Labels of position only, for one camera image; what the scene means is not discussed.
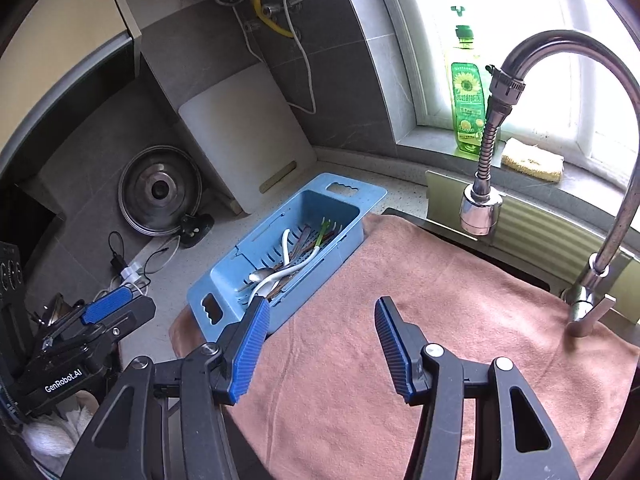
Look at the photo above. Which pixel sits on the black appliance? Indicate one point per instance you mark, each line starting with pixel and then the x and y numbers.
pixel 10 285

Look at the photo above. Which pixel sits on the green dish soap bottle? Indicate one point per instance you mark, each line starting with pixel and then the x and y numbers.
pixel 467 100

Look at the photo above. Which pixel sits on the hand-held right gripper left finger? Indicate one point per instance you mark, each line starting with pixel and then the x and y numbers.
pixel 250 350

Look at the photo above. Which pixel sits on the chrome kitchen faucet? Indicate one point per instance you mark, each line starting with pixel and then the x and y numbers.
pixel 550 40

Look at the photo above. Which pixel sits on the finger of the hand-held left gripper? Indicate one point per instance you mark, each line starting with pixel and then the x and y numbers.
pixel 107 302
pixel 132 317

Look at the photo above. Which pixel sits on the white power plug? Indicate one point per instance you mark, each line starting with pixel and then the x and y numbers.
pixel 132 275

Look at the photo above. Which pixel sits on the steel pot lid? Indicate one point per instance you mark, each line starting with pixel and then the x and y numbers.
pixel 160 190

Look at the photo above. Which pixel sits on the yellow sponge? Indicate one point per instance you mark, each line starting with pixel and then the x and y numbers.
pixel 532 160

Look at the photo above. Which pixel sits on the red wooden chopstick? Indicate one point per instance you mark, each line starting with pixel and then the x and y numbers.
pixel 330 237
pixel 280 287

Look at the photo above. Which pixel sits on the person's left hand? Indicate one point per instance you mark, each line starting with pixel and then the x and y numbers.
pixel 50 435

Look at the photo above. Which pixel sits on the small black holder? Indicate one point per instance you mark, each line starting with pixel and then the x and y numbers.
pixel 197 230

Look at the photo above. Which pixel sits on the white ceramic spoon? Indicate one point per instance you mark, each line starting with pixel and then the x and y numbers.
pixel 290 272

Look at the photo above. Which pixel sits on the white cutting board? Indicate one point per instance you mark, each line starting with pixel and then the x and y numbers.
pixel 240 135

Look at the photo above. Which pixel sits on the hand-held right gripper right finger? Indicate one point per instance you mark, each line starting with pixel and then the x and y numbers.
pixel 395 355

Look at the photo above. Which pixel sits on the pink towel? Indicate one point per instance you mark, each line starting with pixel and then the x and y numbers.
pixel 350 270

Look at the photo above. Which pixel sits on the wall cabinet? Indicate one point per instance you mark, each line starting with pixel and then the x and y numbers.
pixel 65 35

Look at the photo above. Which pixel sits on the blue drain basket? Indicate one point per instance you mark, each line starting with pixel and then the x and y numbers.
pixel 320 200

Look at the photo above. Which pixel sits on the green plastic spoon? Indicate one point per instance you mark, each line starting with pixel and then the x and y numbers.
pixel 322 230

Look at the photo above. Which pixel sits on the white framed window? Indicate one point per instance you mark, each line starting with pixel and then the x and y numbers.
pixel 405 35

